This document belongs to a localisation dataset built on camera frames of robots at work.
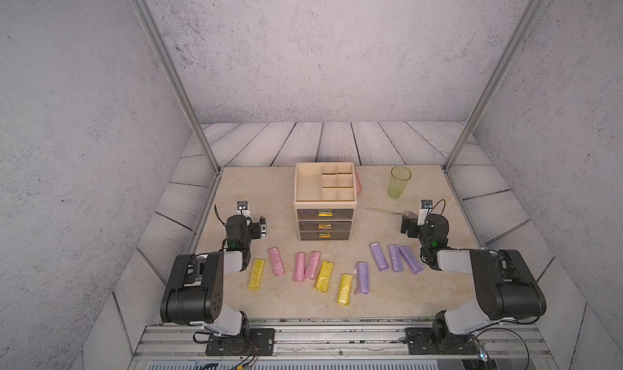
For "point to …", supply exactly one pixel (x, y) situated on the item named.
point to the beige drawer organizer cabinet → (325, 195)
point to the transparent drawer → (324, 236)
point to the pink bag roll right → (311, 271)
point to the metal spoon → (384, 210)
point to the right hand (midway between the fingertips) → (419, 215)
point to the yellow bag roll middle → (324, 277)
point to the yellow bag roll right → (346, 281)
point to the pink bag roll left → (277, 264)
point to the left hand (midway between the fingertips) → (252, 216)
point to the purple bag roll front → (363, 277)
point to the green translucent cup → (398, 180)
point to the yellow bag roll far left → (256, 273)
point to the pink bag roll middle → (299, 270)
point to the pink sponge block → (358, 182)
